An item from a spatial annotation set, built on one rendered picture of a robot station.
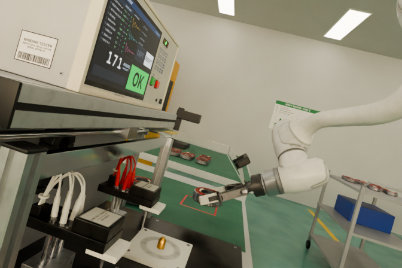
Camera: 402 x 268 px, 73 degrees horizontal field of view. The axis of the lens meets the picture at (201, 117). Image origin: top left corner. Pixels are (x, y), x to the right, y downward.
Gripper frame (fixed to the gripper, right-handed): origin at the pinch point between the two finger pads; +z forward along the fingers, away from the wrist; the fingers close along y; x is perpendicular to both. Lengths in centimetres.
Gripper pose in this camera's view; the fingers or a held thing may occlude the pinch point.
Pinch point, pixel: (209, 195)
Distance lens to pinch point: 103.0
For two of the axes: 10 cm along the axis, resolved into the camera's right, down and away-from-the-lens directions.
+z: -9.3, 2.7, 2.4
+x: -2.5, -9.6, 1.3
